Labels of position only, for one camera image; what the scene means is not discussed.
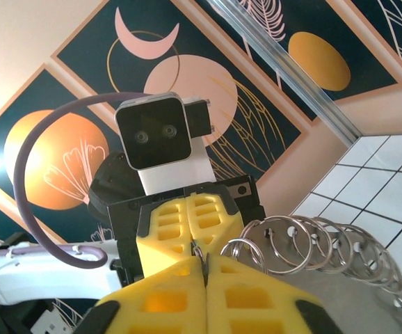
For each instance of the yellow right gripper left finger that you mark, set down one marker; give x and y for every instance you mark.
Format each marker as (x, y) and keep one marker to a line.
(159, 302)

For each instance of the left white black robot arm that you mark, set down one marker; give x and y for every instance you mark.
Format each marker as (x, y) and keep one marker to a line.
(48, 278)

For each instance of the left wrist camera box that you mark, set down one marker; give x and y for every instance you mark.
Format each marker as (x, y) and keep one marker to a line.
(152, 132)

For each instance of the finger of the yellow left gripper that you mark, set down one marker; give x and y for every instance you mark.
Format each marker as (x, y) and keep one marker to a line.
(215, 222)
(166, 229)

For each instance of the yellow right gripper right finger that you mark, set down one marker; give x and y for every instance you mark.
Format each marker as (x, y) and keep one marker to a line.
(256, 302)

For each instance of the aluminium corner post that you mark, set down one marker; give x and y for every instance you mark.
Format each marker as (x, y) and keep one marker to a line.
(291, 62)

